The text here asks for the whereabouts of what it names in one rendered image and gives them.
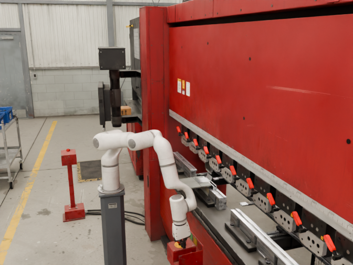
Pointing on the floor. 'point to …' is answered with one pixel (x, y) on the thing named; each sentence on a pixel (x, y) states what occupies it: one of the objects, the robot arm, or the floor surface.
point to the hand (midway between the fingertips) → (183, 244)
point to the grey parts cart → (6, 154)
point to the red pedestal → (66, 155)
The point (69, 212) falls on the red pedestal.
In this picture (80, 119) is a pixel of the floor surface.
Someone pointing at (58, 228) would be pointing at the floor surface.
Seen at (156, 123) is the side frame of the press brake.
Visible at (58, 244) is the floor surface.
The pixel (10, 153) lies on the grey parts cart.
